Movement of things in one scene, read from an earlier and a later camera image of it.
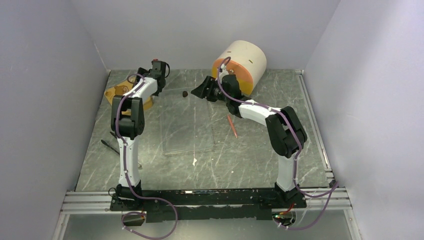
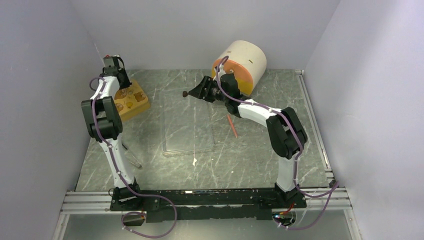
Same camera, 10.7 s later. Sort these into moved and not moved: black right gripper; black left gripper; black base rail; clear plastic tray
Moved: black left gripper
Not moved: clear plastic tray; black base rail; black right gripper
